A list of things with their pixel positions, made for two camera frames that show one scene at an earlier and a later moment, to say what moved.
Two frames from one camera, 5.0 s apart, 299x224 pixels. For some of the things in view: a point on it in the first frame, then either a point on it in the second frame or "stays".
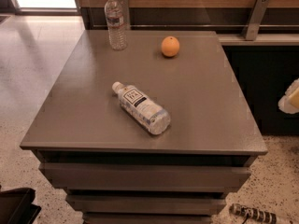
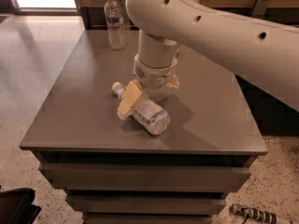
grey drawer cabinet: (114, 170) stays
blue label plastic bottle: (143, 108) stays
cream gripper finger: (293, 98) to (131, 94)
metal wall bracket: (253, 23) stays
